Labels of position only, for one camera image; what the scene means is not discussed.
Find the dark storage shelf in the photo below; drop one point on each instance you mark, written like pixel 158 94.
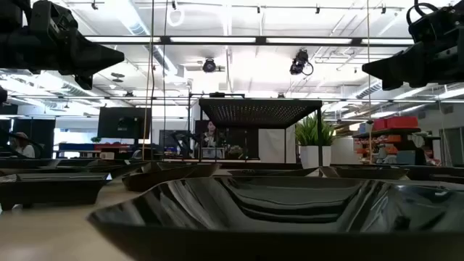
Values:
pixel 384 131

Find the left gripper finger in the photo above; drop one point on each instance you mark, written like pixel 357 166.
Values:
pixel 84 81
pixel 92 56

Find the black square mini plate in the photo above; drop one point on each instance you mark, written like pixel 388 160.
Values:
pixel 54 192
pixel 79 166
pixel 127 170

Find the black perforated metal rack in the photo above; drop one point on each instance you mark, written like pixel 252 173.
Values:
pixel 259 112

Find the large red storage bin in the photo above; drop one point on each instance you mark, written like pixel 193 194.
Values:
pixel 402 122

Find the small background potted plant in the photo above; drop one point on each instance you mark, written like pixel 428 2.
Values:
pixel 236 150

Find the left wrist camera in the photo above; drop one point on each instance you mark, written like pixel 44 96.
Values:
pixel 54 16

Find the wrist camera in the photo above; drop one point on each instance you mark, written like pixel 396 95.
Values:
pixel 435 25
pixel 54 16

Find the black partition panel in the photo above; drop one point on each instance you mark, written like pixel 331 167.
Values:
pixel 45 134

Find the black beam with light bars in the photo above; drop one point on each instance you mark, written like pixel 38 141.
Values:
pixel 261 40
pixel 344 100

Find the black overhead camera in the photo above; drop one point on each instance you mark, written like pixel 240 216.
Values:
pixel 209 66

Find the small red storage bin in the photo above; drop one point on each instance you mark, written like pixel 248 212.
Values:
pixel 379 124

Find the person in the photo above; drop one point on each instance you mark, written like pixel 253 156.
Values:
pixel 23 146
pixel 211 139

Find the black monitor on stand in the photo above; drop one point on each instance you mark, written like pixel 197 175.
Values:
pixel 123 123

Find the green plant in white pot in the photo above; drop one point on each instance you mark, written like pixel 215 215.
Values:
pixel 314 156

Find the blue and red background table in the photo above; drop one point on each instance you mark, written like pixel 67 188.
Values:
pixel 79 146

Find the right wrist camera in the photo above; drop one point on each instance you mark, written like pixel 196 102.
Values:
pixel 435 25

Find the white panel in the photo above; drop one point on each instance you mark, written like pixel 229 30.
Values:
pixel 275 145

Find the black background rig frame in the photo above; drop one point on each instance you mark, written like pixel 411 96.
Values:
pixel 217 95

